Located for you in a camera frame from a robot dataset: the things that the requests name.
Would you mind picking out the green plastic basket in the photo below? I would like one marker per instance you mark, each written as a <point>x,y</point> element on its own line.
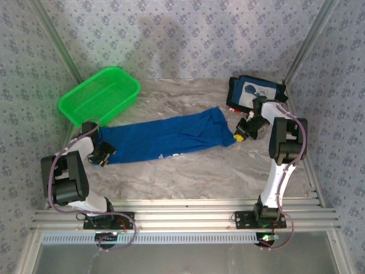
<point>99,94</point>

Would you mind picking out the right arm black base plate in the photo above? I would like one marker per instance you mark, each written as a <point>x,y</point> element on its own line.
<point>242,219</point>

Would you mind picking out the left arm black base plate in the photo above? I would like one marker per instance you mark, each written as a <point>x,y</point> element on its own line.
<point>125,221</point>

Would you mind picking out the red t-shirt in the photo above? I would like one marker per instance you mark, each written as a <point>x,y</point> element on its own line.
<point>232,109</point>

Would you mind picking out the aluminium mounting rail beam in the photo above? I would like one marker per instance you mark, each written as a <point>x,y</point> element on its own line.
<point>185,214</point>

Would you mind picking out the blue printed t-shirt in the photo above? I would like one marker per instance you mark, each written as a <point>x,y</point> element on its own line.
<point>171,137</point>

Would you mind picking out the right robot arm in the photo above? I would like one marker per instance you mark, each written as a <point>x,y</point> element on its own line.
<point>288,140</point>

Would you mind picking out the black t-shirt with cartoon print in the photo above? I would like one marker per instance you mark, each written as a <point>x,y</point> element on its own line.
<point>242,91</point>

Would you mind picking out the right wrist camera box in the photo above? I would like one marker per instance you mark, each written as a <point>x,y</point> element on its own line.
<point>251,114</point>

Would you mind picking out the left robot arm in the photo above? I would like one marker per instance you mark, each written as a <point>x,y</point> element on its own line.
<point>62,182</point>

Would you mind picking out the aluminium frame post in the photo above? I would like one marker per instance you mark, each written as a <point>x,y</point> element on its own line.
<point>57,42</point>
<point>310,40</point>

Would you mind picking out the circuit board with LED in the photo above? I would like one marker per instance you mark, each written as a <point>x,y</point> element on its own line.
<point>268,237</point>
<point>107,236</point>

